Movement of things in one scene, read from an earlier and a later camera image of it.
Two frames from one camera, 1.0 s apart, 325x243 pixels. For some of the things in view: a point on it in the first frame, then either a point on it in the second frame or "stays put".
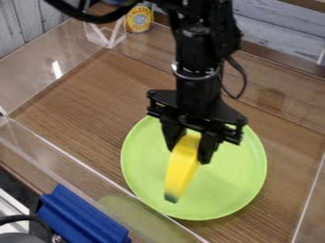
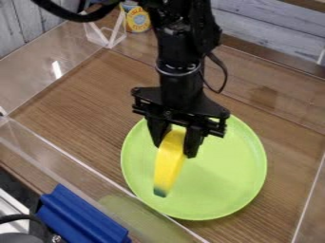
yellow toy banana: x=184 y=166 -> x=169 y=160
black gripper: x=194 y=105 -> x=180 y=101
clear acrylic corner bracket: x=105 y=36 stays put
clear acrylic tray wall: x=42 y=164 stays put
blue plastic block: x=74 y=221 stays put
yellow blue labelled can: x=138 y=17 stays put
